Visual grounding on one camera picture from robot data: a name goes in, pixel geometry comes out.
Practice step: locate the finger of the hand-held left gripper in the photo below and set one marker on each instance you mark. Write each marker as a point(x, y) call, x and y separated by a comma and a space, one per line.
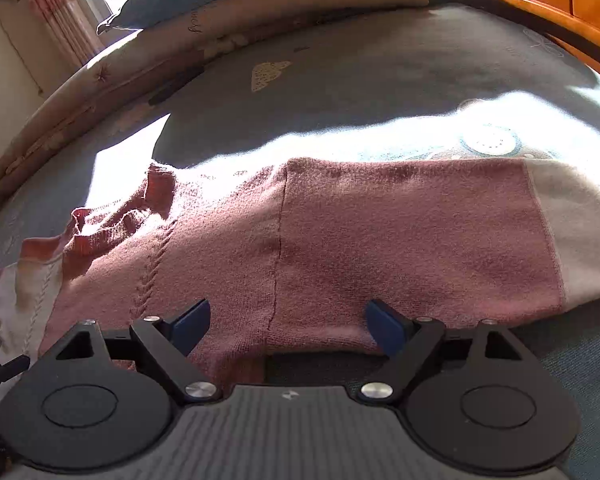
point(15, 366)

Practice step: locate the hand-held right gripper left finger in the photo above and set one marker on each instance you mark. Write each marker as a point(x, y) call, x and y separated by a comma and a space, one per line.
point(192, 325)

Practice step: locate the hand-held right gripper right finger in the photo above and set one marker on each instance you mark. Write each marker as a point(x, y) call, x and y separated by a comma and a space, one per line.
point(387, 327)

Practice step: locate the pink and white knit sweater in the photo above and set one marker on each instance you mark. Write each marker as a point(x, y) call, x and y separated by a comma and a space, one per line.
point(380, 240)

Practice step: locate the black phone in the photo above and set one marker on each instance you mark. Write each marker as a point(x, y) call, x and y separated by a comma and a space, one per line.
point(172, 89)

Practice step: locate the folded pink floral quilt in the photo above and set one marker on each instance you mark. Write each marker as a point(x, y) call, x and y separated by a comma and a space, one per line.
point(130, 70)

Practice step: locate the blue printed bed sheet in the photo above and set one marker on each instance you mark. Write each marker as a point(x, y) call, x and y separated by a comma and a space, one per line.
point(380, 60)

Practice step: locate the pink patterned curtain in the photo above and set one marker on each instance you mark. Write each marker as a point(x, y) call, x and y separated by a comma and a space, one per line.
point(55, 10)

